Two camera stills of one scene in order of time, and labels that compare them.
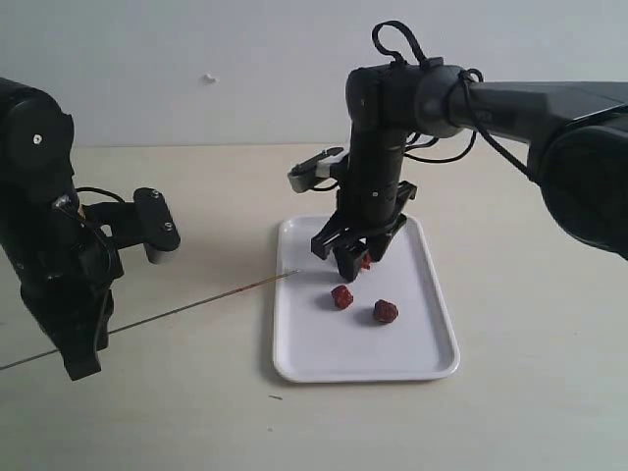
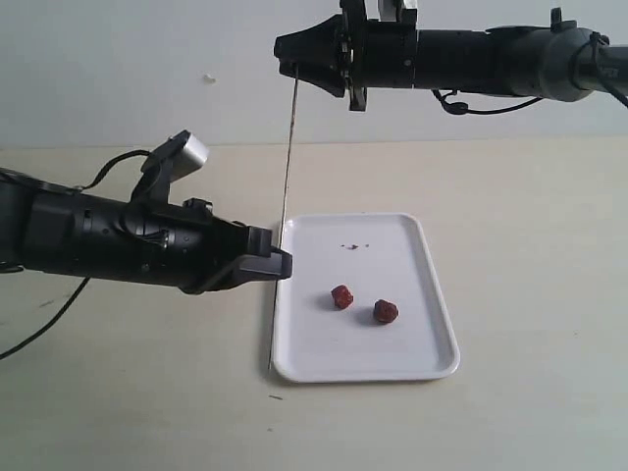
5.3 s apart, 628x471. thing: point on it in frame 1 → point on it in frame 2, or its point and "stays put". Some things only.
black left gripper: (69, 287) → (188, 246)
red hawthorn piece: (385, 312) stays put
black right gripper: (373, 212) → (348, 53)
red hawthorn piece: (341, 297) stays put
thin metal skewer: (156, 317) → (285, 204)
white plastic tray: (314, 340) stays put
